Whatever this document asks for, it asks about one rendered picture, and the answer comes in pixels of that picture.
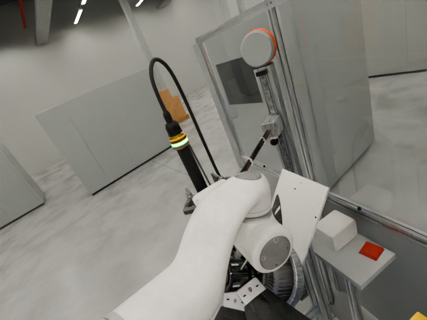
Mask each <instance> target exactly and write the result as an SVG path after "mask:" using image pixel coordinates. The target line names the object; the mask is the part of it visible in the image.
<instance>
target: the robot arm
mask: <svg viewBox="0 0 427 320"><path fill-rule="evenodd" d="M211 176H212V178H213V180H214V182H215V183H213V184H212V185H210V186H209V187H207V188H205V189H203V190H202V191H201V192H199V193H197V194H196V195H192V193H191V191H190V190H189V189H188V188H185V191H186V193H185V195H186V197H187V201H186V202H185V206H184V208H183V212H184V214H185V215H188V214H192V215H191V217H190V219H189V221H188V223H187V226H186V229H185V231H184V235H183V237H182V240H181V243H180V247H179V250H178V253H177V256H176V257H175V259H174V261H173V262H172V263H171V265H170V266H169V267H167V268H166V269H165V270H164V271H163V272H162V273H160V274H159V275H158V276H156V277H155V278H154V279H153V280H151V281H150V282H149V283H147V284H146V285H145V286H144V287H143V288H141V289H140V290H138V292H136V293H135V294H134V295H132V296H131V297H130V298H129V299H127V300H126V301H125V302H123V303H122V304H121V305H120V306H118V307H117V308H116V309H114V310H113V311H112V312H111V313H110V314H108V315H107V316H105V318H103V319H102V320H211V318H212V317H213V315H214V314H215V313H216V311H217V309H218V308H219V305H220V303H221V301H222V298H223V295H224V290H225V285H226V277H227V270H228V265H229V260H230V256H231V252H232V249H233V245H235V247H236V248H237V249H238V250H239V251H240V253H241V254H242V255H243V256H244V257H245V258H246V259H247V260H248V261H249V262H250V264H251V265H252V266H253V267H254V269H255V270H257V271H259V272H262V273H270V272H273V271H275V270H277V269H279V268H280V267H281V266H282V265H283V264H284V263H285V262H286V261H287V260H288V258H289V256H290V254H291V252H292V249H293V245H294V240H293V237H292V234H291V232H290V231H289V230H288V229H287V228H285V227H284V226H283V225H282V224H280V223H278V222H277V220H276V219H275V217H274V215H273V212H272V209H271V189H270V185H269V182H268V180H267V178H266V177H265V176H264V175H263V174H262V173H259V172H257V171H244V172H241V173H239V174H236V175H234V176H232V177H223V176H219V175H216V174H215V173H213V172H212V173H211Z"/></svg>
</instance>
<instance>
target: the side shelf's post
mask: <svg viewBox="0 0 427 320"><path fill-rule="evenodd" d="M344 282H345V286H346V291H347V295H348V300H349V306H350V309H351V315H352V318H353V320H363V317H362V311H361V307H360V301H359V297H358V290H357V287H356V286H355V285H354V284H352V283H351V282H349V281H348V280H347V279H346V278H344Z"/></svg>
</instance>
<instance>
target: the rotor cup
mask: <svg viewBox="0 0 427 320"><path fill-rule="evenodd" d="M244 260H246V258H245V257H244V256H243V255H242V256H241V257H240V258H236V259H234V258H230V260H229V265H228V270H227V277H226V285H225V290H224V293H236V292H237V291H238V290H239V289H240V288H241V287H242V286H244V285H245V284H247V283H248V282H249V281H250V280H252V279H253V278H255V277H256V278H257V279H258V280H259V281H260V282H262V273H261V272H259V271H257V270H255V269H254V267H253V266H252V265H251V264H250V262H248V263H247V264H246V266H245V267H244V269H243V270H242V271H241V267H242V265H243V264H244V262H243V261H244ZM234 263H238V265H233V266H232V264H234ZM234 285H240V287H234V288H233V286H234Z"/></svg>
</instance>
